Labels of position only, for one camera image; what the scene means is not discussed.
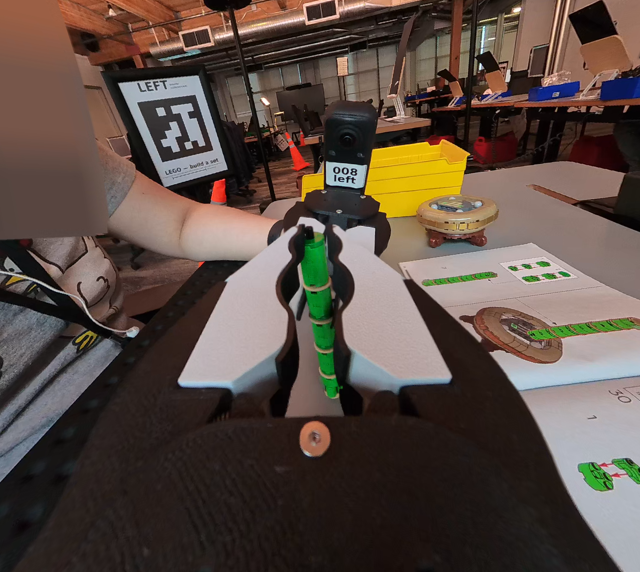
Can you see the tablet on wooden stand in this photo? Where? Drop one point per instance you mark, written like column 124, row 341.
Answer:
column 602, row 50
column 492, row 77
column 452, row 85

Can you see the red container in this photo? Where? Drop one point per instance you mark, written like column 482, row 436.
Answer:
column 595, row 155
column 495, row 148

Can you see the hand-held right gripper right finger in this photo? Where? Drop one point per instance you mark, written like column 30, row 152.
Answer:
column 395, row 337

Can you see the person's left forearm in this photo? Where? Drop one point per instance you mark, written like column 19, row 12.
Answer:
column 200, row 227

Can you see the wooden workbench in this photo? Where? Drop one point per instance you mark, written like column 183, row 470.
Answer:
column 550, row 105

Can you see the building instruction booklet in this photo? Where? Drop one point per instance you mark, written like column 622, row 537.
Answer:
column 560, row 362

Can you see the person's grey printed shirt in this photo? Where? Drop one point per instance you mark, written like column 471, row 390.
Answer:
column 30, row 382

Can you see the framed marker sign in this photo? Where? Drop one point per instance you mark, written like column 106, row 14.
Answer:
column 175, row 127

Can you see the yellow plastic bin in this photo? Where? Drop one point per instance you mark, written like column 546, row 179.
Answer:
column 410, row 177

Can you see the grey desk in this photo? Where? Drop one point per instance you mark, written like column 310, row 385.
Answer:
column 550, row 222

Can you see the silver ceiling air duct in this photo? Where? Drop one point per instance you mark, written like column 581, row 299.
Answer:
column 280, row 25

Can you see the orange traffic cone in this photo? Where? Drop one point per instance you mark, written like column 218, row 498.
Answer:
column 218, row 194
column 298, row 155

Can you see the black wall monitor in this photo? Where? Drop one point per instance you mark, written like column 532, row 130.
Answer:
column 300, row 102

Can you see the white tilted light bar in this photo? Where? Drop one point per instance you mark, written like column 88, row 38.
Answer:
column 400, row 72

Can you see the green toy brick bamboo stalk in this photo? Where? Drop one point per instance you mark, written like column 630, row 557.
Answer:
column 320, row 312

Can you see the white air vent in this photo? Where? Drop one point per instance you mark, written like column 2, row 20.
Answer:
column 321, row 11
column 196, row 38

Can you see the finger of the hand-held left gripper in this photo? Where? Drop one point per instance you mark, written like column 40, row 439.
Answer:
column 312, row 222
column 366, row 236

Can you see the tan round toy brick pot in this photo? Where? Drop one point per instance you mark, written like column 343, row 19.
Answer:
column 457, row 214

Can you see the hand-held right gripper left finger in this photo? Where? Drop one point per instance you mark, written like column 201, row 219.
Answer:
column 240, row 332

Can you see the blue plastic bin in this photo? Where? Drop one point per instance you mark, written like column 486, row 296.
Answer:
column 622, row 88
column 552, row 92

